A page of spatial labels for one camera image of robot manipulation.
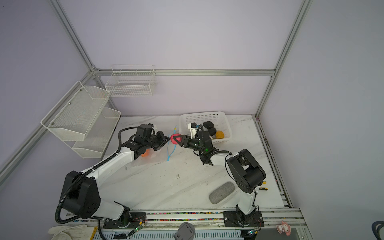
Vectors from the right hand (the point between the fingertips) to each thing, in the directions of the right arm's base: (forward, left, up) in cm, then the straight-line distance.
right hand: (174, 139), depth 82 cm
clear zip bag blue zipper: (-6, +7, -6) cm, 11 cm away
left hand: (+2, +3, -1) cm, 3 cm away
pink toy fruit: (0, +1, 0) cm, 1 cm away
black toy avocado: (+19, -24, -15) cm, 34 cm away
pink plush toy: (-38, -55, -18) cm, 69 cm away
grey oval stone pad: (-23, -26, -17) cm, 39 cm away
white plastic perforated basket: (+30, -29, -14) cm, 44 cm away
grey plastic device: (-41, -8, -19) cm, 46 cm away
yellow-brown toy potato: (+15, -28, -14) cm, 35 cm away
